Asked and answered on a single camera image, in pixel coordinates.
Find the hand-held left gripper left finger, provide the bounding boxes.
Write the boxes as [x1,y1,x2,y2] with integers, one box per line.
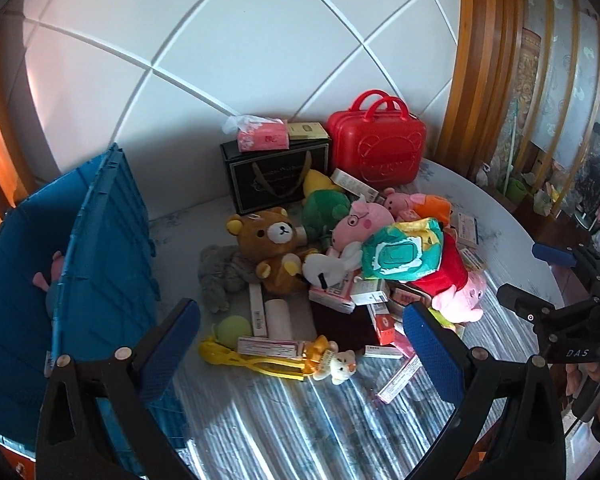
[34,298,202,480]

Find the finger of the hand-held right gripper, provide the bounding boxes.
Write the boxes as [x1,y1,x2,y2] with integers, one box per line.
[496,283,561,326]
[532,242,600,272]

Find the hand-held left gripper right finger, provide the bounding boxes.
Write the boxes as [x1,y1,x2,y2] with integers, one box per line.
[402,302,567,480]

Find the yellow plastic tongs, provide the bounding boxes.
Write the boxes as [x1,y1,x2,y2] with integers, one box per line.
[198,337,313,378]

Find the pink pig plush red dress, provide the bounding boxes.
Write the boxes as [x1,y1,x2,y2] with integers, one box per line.
[412,232,487,323]

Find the pile of medicine boxes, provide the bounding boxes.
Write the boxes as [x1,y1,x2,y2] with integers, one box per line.
[307,210,491,406]

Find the small white bear plush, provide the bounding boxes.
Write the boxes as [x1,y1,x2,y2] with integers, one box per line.
[305,335,358,386]

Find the white pink-striped carton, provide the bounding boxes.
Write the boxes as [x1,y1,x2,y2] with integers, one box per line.
[237,337,306,359]

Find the green yellow wipes pack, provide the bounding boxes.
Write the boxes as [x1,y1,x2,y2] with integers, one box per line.
[361,217,446,282]

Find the blue plastic crate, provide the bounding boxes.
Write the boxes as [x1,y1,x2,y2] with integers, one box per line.
[0,142,188,461]

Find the round bed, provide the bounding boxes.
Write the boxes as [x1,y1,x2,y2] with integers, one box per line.
[145,157,568,480]

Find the green ball toy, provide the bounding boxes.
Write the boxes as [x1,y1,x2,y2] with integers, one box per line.
[214,315,253,345]

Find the green cup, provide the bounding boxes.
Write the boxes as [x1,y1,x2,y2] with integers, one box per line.
[510,177,531,206]

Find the grey plush toy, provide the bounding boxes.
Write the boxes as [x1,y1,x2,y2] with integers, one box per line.
[198,245,258,313]

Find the long white slim box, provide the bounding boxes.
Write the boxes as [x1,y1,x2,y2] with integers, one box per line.
[248,284,268,338]

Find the dark red cloth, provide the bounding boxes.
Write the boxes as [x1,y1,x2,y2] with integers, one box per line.
[310,302,376,353]

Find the white paper roll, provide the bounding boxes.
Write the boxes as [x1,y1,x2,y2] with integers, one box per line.
[264,298,296,339]

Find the white rabbit plush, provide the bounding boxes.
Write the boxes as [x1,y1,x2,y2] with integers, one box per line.
[302,245,366,291]

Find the pink pig plush blue body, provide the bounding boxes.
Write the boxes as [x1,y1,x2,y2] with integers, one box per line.
[32,250,66,318]

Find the pink pig plush with glasses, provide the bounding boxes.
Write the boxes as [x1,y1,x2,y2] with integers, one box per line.
[326,196,395,256]

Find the brown bear plush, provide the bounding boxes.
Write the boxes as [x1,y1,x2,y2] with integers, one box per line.
[226,206,321,295]

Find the silver striped mat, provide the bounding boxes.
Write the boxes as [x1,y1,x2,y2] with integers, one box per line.
[180,280,546,480]

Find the small pig plush orange dress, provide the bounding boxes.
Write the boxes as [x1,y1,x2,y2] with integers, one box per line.
[382,187,453,223]

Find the green plush toy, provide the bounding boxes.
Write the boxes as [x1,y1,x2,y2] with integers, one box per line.
[300,190,353,241]

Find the black gift box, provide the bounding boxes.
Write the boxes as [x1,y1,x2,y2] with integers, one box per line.
[220,141,331,216]

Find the red mini suitcase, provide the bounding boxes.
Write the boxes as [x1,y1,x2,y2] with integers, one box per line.
[326,90,427,186]

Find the yellow plush toy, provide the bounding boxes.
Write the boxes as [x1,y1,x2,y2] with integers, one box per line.
[302,169,343,196]

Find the wooden slat partition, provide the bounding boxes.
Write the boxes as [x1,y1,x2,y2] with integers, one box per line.
[440,0,600,201]

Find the pink tissue pack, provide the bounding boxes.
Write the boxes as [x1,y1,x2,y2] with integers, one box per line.
[223,115,290,152]

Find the cream flat box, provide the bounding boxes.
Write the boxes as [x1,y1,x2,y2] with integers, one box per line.
[286,121,329,142]

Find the wooden wall frame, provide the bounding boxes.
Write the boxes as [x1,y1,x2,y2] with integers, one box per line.
[0,25,31,216]

